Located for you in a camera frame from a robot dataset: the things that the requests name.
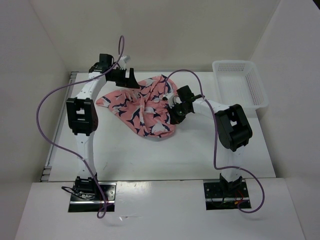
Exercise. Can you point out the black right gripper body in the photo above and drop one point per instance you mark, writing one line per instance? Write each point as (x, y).
(178, 111)

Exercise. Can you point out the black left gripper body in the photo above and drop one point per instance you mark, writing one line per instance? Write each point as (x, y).
(119, 76)

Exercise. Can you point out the pink shark print shorts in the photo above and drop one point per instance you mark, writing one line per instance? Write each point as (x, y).
(143, 110)

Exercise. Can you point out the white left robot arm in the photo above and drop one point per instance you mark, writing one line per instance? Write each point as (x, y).
(83, 118)

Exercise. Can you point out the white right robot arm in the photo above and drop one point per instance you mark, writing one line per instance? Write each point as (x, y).
(232, 128)

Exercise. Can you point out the white plastic basket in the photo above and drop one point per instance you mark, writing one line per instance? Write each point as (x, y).
(239, 82)

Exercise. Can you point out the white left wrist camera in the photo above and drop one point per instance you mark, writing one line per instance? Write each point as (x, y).
(123, 61)

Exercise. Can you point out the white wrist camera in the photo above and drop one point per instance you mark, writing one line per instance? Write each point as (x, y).
(123, 61)
(168, 97)

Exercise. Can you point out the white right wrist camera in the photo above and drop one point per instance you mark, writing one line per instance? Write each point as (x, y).
(168, 97)

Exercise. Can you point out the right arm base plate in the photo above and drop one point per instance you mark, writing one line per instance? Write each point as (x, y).
(215, 199)

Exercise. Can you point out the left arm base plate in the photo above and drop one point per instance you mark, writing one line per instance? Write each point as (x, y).
(80, 203)

